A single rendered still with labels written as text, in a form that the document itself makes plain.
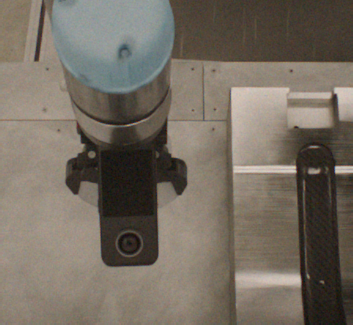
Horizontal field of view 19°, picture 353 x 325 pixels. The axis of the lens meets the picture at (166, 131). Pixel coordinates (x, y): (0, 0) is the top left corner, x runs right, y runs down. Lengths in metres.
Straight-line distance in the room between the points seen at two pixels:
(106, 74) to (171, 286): 0.49
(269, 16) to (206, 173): 0.78
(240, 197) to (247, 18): 0.87
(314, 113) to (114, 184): 0.35
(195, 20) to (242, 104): 0.81
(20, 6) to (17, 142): 1.00
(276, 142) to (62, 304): 0.28
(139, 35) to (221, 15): 1.24
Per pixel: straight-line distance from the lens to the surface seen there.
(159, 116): 0.74
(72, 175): 0.87
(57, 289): 1.10
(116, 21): 0.63
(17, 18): 2.12
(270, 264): 1.02
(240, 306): 1.00
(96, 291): 1.10
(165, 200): 0.93
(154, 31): 0.63
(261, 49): 1.84
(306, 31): 1.87
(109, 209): 0.81
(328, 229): 1.04
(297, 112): 1.09
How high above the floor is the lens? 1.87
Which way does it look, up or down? 69 degrees down
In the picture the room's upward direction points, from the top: straight up
